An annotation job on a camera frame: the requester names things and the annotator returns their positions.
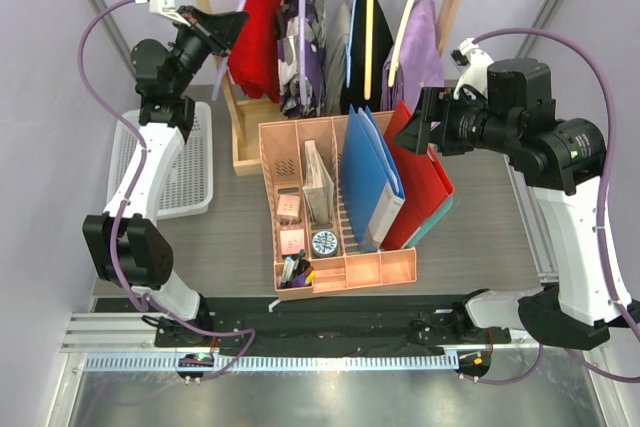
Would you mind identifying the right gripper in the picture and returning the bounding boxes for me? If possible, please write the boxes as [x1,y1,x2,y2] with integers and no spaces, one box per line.
[392,87,516,157]

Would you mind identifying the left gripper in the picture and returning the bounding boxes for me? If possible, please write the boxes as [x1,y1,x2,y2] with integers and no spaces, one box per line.
[168,6,247,96]

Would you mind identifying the lilac hanger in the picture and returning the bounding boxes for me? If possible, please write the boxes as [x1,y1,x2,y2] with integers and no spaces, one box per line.
[297,0,308,110]
[211,0,247,101]

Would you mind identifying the red trousers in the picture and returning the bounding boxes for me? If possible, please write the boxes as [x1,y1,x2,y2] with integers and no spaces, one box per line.
[228,0,281,103]

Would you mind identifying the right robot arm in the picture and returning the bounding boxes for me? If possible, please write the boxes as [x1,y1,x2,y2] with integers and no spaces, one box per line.
[393,58,639,351]

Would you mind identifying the blue hanger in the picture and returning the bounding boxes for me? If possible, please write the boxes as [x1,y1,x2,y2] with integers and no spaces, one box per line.
[345,0,357,88]

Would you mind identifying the cream yellow hanger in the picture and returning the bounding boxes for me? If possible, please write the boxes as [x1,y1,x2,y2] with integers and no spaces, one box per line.
[363,0,374,100]

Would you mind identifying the cream hanger right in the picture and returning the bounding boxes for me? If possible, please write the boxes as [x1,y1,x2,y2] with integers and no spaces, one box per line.
[387,0,444,88]

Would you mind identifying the red file folder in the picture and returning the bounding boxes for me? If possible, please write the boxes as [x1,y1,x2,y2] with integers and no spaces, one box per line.
[382,101,454,250]

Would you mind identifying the lilac purple garment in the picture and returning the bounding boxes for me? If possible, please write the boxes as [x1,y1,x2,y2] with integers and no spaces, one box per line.
[379,0,444,113]

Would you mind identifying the purple camouflage garment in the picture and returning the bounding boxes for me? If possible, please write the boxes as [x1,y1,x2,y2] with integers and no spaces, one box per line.
[276,0,326,118]

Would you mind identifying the black garment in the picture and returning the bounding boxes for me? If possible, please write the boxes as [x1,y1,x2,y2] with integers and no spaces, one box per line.
[339,0,396,116]

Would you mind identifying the blue file folder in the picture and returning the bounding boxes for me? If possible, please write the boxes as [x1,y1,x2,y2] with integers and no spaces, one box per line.
[339,108,405,253]

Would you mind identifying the teal folder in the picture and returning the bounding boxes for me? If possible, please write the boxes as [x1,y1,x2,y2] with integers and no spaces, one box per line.
[403,195,454,248]

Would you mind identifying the grey garment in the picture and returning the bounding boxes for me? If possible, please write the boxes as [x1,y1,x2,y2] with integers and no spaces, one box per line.
[325,2,351,116]

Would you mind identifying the beige book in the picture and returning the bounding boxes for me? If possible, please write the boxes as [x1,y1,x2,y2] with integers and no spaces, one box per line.
[303,140,334,224]

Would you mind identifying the round patterned tin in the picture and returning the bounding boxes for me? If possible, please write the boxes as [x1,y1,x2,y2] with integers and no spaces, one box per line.
[311,230,339,258]

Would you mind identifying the pink socket cube upper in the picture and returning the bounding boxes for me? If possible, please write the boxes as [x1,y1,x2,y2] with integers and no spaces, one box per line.
[276,194,301,223]

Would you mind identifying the pink socket cube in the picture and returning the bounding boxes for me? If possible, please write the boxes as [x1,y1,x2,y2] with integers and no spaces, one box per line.
[276,194,301,223]
[279,227,305,257]

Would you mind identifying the pink desk organizer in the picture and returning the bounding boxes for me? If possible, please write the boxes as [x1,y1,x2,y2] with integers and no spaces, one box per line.
[259,116,417,301]

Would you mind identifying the white plastic basket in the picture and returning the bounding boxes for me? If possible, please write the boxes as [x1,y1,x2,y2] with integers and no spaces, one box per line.
[106,101,214,220]

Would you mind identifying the pink socket cube lower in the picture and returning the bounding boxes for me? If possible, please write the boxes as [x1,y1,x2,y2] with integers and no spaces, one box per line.
[279,227,305,257]

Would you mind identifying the pens in organizer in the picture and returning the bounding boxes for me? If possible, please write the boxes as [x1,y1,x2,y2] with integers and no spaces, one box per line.
[278,249,314,289]

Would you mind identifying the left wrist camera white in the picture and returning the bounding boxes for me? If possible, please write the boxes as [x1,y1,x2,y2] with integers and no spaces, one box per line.
[134,0,187,24]

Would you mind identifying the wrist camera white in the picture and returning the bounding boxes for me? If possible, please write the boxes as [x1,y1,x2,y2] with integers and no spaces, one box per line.
[451,38,494,98]
[134,0,187,24]

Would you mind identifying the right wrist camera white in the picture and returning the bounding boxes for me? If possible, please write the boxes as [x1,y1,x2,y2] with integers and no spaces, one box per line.
[451,38,494,98]

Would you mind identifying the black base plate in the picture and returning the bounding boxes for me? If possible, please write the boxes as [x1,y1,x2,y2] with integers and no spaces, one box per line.
[94,294,551,356]

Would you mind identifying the white slotted cable duct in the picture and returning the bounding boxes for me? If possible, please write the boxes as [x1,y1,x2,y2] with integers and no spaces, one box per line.
[84,351,459,373]

